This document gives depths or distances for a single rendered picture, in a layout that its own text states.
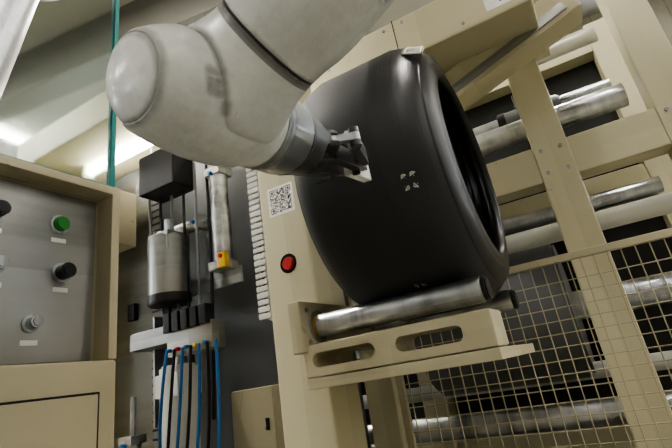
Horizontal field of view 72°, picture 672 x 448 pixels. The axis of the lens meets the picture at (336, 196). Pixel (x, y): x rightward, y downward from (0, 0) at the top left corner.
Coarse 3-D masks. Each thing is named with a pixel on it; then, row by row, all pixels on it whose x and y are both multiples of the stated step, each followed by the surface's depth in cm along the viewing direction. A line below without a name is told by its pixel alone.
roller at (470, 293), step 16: (432, 288) 81; (448, 288) 79; (464, 288) 78; (480, 288) 76; (368, 304) 86; (384, 304) 84; (400, 304) 82; (416, 304) 81; (432, 304) 80; (448, 304) 79; (464, 304) 78; (320, 320) 90; (336, 320) 88; (352, 320) 86; (368, 320) 85; (384, 320) 84; (400, 320) 84; (320, 336) 91
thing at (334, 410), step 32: (288, 224) 109; (288, 256) 107; (288, 288) 105; (320, 288) 103; (288, 320) 102; (288, 352) 100; (352, 352) 106; (288, 384) 98; (352, 384) 102; (288, 416) 96; (320, 416) 93; (352, 416) 97
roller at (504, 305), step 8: (496, 296) 101; (504, 296) 100; (512, 296) 100; (488, 304) 102; (496, 304) 101; (504, 304) 100; (512, 304) 100; (448, 312) 105; (456, 312) 105; (464, 312) 104; (416, 320) 109; (424, 320) 108; (376, 328) 113; (384, 328) 112
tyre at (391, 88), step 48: (336, 96) 88; (384, 96) 81; (432, 96) 83; (384, 144) 78; (432, 144) 77; (336, 192) 81; (384, 192) 78; (432, 192) 76; (480, 192) 122; (336, 240) 83; (384, 240) 80; (432, 240) 77; (480, 240) 81; (384, 288) 85
